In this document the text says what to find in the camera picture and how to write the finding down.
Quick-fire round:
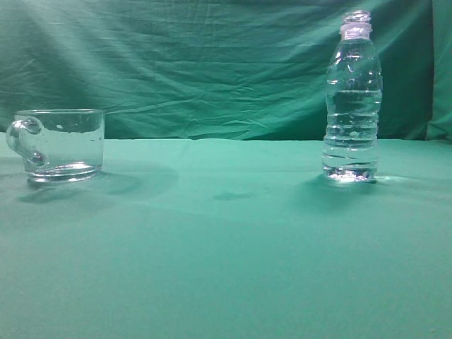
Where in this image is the clear plastic water bottle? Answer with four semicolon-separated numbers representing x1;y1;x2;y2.
322;10;383;183

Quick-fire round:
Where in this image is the green table cloth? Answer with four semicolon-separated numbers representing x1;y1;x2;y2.
1;139;451;338

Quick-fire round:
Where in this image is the green backdrop cloth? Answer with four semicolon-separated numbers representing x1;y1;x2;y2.
1;1;451;141

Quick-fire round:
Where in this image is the clear glass mug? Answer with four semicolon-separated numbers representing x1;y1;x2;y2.
6;109;105;183

